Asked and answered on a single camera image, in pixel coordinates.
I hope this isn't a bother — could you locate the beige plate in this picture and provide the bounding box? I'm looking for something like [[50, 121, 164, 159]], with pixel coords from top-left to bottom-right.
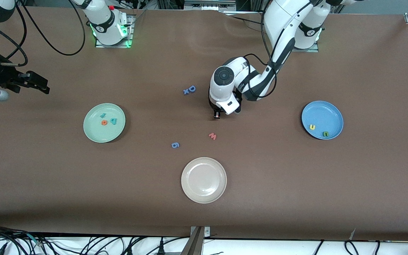
[[181, 157, 227, 204]]

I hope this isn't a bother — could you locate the mint green plate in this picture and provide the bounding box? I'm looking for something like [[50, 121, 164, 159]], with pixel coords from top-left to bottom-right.
[[83, 103, 126, 143]]

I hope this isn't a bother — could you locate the blue plate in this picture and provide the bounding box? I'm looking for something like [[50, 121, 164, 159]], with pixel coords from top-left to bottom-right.
[[301, 101, 344, 140]]

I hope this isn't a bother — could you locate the brown table mat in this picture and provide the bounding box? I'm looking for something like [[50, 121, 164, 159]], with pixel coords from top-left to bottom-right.
[[0, 6, 408, 242]]

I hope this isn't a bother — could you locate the grey metal beam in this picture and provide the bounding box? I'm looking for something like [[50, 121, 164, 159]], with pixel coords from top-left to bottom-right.
[[180, 227, 204, 255]]

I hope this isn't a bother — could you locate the black camera cable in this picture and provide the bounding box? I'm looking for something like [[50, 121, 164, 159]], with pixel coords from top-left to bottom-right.
[[0, 0, 86, 68], [243, 0, 318, 99]]

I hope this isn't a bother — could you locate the thin black power cable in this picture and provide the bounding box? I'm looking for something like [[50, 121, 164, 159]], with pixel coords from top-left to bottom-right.
[[229, 16, 266, 26]]

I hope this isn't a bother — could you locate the aluminium frame rack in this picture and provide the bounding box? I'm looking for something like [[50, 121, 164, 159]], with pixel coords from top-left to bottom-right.
[[156, 0, 261, 11]]

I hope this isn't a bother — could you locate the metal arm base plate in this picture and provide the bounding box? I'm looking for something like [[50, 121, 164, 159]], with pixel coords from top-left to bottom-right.
[[291, 35, 320, 53], [95, 14, 135, 49]]

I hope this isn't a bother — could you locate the metal clamp bracket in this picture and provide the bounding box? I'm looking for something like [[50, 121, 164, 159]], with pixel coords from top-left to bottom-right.
[[190, 226, 211, 238]]

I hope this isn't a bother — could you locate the looped black floor cable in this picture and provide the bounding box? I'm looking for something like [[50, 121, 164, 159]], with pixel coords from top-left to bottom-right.
[[344, 240, 359, 255]]

